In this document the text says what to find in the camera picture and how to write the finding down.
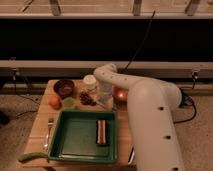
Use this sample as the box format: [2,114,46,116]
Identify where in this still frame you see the light blue towel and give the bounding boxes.
[95,98,113,110]

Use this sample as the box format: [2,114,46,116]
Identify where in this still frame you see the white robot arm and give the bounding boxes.
[93,63,186,171]

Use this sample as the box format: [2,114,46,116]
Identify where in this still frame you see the orange bowl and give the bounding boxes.
[112,87,128,102]

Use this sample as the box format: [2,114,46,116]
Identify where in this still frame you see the purple bowl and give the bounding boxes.
[53,79,75,99]

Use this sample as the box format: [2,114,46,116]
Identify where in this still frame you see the white lidded jar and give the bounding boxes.
[83,75,97,92]

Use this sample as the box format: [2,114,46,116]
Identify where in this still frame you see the bunch of dark grapes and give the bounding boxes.
[79,92,96,106]

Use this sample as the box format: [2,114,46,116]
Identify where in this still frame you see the green lime cup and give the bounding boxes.
[62,97,75,108]

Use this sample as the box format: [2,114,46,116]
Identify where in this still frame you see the orange fruit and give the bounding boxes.
[48,96,61,110]

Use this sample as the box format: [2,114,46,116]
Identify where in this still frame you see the green plastic tray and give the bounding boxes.
[48,110,118,164]

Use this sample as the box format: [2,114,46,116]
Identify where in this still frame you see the silver fork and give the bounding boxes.
[43,118,54,151]

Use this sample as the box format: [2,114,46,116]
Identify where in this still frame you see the black power adapter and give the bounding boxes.
[179,92,188,107]

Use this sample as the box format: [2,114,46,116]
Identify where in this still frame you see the green chili pepper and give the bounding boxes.
[18,152,48,163]

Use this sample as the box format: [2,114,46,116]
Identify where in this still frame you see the black hanging cable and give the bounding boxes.
[118,9,156,76]

